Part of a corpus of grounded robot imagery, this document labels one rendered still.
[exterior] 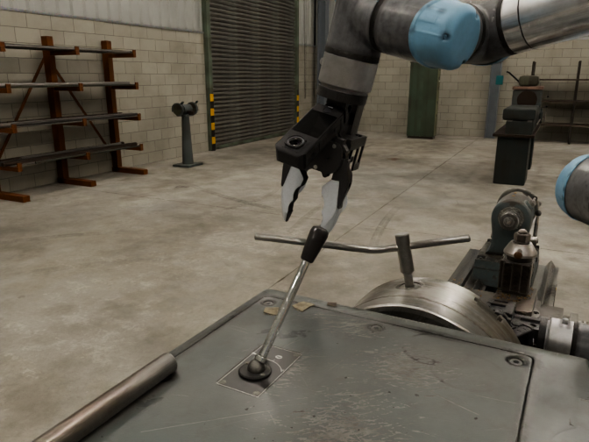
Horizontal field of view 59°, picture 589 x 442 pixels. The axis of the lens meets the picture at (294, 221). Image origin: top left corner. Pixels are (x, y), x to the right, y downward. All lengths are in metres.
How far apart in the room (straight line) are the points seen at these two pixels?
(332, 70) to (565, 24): 0.28
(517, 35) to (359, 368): 0.44
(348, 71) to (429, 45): 0.12
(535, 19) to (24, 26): 8.04
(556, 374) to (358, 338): 0.21
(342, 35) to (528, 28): 0.22
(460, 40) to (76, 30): 8.55
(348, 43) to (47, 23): 8.12
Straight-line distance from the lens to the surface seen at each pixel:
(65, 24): 8.92
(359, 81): 0.71
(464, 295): 0.85
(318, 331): 0.65
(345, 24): 0.71
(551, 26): 0.71
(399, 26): 0.66
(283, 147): 0.67
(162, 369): 0.56
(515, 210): 1.94
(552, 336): 1.09
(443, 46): 0.63
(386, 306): 0.78
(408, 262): 0.83
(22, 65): 8.39
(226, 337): 0.64
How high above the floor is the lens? 1.55
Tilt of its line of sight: 16 degrees down
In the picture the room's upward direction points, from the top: straight up
